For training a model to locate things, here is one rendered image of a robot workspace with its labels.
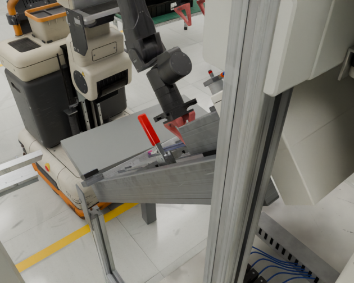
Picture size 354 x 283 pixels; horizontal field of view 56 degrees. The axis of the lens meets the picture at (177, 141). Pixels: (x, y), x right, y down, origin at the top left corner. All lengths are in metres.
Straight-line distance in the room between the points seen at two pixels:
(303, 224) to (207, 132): 0.67
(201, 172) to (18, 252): 1.50
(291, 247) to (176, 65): 0.55
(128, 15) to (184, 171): 0.45
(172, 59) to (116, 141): 0.64
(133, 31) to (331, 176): 0.57
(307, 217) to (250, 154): 0.83
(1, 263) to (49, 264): 0.86
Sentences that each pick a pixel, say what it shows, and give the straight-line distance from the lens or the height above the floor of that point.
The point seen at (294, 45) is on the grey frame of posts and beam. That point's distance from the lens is 0.23.
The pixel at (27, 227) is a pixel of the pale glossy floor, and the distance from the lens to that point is 1.92.
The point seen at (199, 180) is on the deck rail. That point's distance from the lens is 0.44.
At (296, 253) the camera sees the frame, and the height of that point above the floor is 0.66.
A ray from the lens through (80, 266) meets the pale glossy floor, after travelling 1.71.
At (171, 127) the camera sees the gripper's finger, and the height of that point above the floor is 0.93.
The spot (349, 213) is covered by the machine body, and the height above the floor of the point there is 0.62.
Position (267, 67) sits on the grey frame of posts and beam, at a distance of 0.23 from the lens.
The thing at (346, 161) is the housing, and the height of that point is 1.19.
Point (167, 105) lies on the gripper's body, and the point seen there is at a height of 0.99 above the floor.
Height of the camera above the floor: 1.44
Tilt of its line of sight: 40 degrees down
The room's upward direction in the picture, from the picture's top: straight up
